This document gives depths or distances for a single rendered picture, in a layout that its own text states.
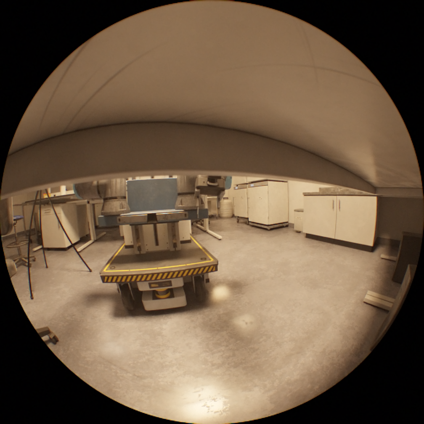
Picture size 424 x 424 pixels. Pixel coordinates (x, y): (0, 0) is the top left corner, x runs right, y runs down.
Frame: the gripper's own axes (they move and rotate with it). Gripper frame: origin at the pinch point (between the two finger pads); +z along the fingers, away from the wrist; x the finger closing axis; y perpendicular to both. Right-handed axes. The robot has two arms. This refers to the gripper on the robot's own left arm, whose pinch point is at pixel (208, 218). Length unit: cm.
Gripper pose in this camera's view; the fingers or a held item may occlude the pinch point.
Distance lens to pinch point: 37.8
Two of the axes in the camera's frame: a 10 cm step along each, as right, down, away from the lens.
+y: 1.9, -3.3, -9.2
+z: 0.1, 9.4, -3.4
